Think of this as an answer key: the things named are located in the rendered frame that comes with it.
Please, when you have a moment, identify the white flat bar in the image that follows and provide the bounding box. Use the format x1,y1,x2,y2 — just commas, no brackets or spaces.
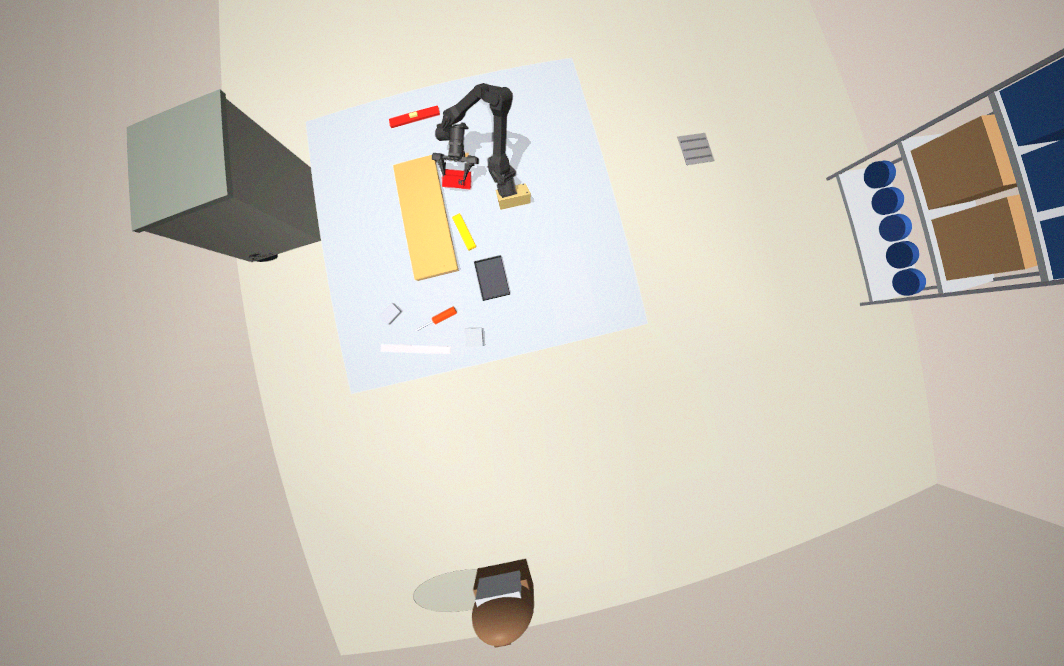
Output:
381,345,451,354

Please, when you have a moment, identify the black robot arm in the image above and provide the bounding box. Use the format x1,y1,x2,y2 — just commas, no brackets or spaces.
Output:
435,83,517,198

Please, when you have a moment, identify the red flat bar with yellow block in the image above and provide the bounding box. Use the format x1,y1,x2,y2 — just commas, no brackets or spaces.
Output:
389,105,440,128

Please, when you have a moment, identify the orange hexagonal rod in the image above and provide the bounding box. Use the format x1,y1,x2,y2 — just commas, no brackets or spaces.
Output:
416,306,458,331

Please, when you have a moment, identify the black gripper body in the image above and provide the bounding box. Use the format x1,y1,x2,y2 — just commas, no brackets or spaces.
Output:
431,139,480,165

